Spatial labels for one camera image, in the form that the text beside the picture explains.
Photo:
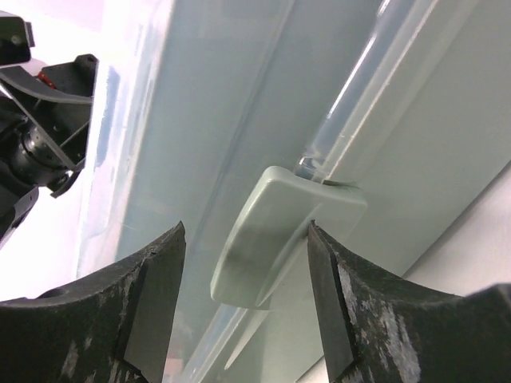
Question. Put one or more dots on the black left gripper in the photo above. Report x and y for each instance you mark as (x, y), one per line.
(45, 122)

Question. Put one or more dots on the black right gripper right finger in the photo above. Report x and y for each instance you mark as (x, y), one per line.
(378, 327)

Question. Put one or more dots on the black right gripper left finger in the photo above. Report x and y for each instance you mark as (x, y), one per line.
(113, 325)

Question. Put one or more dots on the green plastic tool box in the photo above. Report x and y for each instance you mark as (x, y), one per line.
(385, 122)

